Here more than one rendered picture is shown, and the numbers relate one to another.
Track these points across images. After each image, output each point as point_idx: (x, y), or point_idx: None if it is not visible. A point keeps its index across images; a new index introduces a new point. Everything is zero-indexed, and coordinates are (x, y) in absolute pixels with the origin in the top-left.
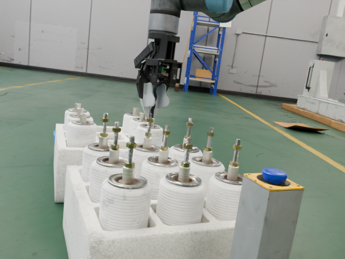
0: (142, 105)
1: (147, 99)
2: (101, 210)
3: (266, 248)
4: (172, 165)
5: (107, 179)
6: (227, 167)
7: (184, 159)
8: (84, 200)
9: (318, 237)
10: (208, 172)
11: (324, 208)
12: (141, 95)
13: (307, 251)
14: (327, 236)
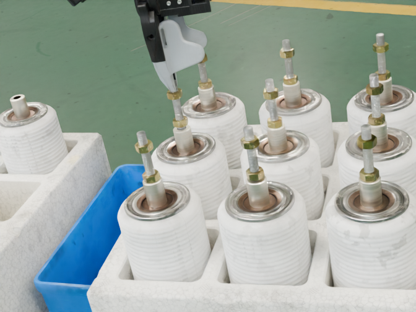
0: (164, 73)
1: (176, 56)
2: (379, 271)
3: None
4: (307, 138)
5: (354, 222)
6: (56, 106)
7: (373, 112)
8: (290, 292)
9: (345, 113)
10: (325, 114)
11: (275, 72)
12: (163, 54)
13: None
14: (346, 104)
